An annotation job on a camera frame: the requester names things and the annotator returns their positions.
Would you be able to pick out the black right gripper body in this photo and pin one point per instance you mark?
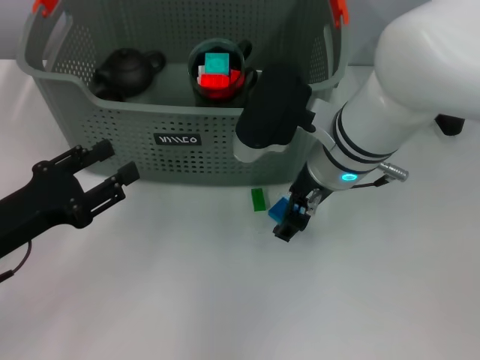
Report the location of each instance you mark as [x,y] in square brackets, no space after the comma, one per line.
[302,183]

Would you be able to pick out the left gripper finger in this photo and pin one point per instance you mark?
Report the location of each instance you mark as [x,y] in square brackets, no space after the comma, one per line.
[129,173]
[101,150]

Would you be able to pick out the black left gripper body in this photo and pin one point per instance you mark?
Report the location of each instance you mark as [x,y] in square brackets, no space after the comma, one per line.
[41,212]

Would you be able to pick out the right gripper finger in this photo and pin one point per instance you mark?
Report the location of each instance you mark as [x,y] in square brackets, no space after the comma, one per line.
[290,225]

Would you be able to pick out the blue square toy plate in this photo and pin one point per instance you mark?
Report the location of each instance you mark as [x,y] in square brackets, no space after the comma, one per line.
[279,210]

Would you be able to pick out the green toy brick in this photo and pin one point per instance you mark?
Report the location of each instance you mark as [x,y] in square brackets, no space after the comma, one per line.
[258,199]

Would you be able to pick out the long red toy brick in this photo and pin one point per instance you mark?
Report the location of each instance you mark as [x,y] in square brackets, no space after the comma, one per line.
[213,80]

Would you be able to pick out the teal square toy plate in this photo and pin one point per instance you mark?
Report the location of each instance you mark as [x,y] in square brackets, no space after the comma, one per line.
[217,62]

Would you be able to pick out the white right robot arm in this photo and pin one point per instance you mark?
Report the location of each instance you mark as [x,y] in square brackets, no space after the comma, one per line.
[393,93]

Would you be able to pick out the grey perforated storage basket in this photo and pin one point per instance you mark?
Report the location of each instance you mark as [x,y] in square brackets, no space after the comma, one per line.
[168,150]

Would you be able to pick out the black clay teapot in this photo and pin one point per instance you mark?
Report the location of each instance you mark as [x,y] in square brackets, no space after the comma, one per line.
[127,71]

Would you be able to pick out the metal right wrist connector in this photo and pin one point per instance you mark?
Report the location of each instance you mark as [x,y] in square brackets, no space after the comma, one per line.
[394,171]

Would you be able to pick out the orange basket latch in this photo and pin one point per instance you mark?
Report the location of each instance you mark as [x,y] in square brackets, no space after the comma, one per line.
[45,5]
[340,11]

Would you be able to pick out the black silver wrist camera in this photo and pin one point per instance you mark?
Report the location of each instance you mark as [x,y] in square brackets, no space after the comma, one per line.
[273,112]

